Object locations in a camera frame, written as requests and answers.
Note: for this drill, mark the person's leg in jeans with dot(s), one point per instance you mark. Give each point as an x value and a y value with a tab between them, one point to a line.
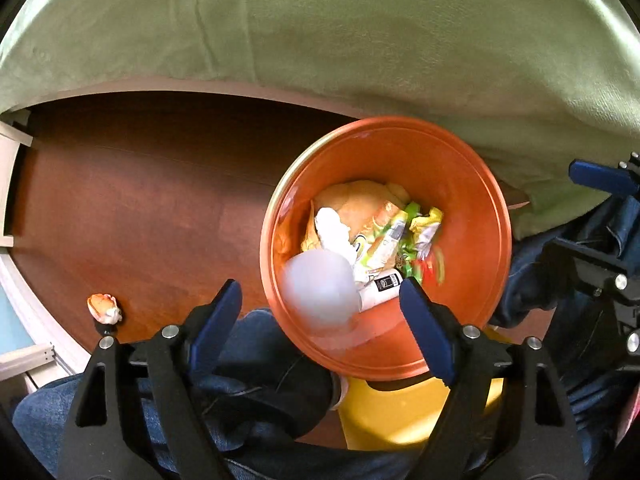
530	270
260	330

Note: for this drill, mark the white tissue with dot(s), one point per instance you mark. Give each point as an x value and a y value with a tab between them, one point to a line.
332	227

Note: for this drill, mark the green snack wrapper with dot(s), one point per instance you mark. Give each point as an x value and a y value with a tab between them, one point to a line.
425	225

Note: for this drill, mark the yellow green printed packet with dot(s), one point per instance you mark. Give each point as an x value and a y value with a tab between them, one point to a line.
387	240

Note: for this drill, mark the white plastic bottle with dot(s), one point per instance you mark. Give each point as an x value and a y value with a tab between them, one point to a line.
382	287

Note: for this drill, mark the white printed spout pouch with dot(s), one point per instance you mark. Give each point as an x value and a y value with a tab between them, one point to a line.
360	260

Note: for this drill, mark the cream nightstand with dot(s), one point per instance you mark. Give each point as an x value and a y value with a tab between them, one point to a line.
12	160

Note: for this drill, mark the orange plastic bin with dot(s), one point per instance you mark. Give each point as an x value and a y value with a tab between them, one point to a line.
460	175

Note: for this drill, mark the small orange white object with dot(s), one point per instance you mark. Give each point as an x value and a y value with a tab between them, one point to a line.
104	308

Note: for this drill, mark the yellow plastic stool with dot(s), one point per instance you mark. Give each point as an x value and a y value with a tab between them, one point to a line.
390	410

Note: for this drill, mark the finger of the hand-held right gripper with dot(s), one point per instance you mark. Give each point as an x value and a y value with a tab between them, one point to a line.
595	265
595	176

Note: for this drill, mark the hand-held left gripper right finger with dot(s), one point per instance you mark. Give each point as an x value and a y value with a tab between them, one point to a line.
427	332

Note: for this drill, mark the pale grey round ball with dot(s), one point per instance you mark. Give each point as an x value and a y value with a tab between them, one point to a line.
320	290

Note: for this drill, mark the green fleece blanket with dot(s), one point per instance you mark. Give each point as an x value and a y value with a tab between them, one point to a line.
350	35

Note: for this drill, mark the person's right leg in jeans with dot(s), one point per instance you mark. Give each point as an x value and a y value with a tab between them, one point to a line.
530	270

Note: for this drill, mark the person's left leg in jeans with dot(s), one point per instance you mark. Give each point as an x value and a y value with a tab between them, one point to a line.
260	330

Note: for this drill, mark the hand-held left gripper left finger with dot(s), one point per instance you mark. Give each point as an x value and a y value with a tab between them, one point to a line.
220	320

